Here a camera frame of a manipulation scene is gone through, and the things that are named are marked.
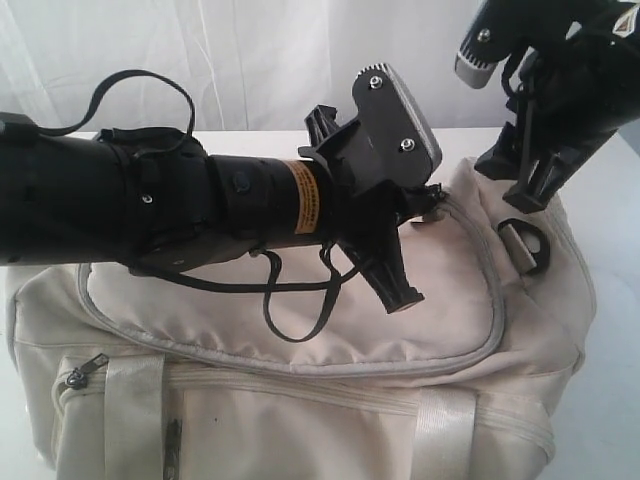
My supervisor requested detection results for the cream white duffel bag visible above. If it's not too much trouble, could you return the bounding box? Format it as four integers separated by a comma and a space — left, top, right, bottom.
6, 159, 596, 479

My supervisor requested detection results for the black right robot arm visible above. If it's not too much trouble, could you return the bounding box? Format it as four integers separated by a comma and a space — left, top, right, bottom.
460, 1, 639, 214

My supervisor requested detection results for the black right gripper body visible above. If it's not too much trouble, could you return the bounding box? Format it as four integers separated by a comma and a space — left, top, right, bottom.
502, 1, 639, 165

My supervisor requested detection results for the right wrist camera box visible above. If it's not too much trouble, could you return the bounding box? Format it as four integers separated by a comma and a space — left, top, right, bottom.
454, 0, 524, 90

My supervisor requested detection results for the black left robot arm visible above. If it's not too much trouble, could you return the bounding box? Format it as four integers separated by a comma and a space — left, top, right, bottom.
1, 106, 442, 312

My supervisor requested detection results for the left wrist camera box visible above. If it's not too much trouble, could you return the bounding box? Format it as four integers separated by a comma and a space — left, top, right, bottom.
352, 63, 442, 189

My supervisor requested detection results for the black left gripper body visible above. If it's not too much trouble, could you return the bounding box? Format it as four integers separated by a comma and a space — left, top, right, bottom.
299, 105, 407, 243

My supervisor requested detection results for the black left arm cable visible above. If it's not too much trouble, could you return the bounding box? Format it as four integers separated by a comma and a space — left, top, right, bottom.
34, 69, 361, 344

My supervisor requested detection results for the white backdrop curtain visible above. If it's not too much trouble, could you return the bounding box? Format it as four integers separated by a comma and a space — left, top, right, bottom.
1, 0, 508, 131

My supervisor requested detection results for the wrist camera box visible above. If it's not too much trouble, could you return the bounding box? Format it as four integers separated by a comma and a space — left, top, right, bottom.
454, 0, 524, 90
352, 63, 442, 189

